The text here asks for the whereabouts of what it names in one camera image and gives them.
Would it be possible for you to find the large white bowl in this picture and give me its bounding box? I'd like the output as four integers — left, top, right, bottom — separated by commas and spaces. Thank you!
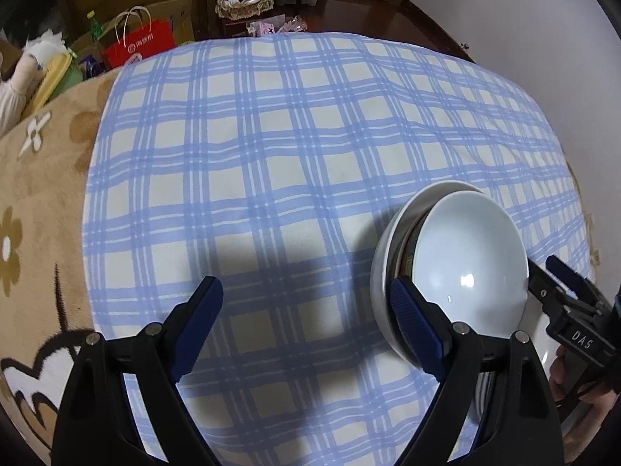
369, 181, 559, 423

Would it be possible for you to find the person's right hand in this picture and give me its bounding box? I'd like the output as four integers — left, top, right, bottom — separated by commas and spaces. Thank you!
550, 346, 617, 423

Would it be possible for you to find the cardboard box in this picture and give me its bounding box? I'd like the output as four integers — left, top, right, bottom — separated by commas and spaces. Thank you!
71, 0, 195, 70

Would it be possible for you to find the white plush toy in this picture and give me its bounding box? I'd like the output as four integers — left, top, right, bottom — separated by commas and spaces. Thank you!
1, 30, 66, 137

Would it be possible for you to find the blue white plaid cloth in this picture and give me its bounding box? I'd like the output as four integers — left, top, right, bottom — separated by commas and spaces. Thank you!
82, 33, 594, 465

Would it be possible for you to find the beige floral blanket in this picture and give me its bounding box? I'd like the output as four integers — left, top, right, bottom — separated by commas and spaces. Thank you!
0, 71, 118, 462

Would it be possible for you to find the red paper gift bag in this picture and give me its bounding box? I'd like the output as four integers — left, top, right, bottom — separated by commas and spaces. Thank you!
102, 5, 176, 70

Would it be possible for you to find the red patterned bowl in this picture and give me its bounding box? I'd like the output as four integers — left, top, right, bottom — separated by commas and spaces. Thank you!
394, 209, 430, 278
409, 190, 528, 338

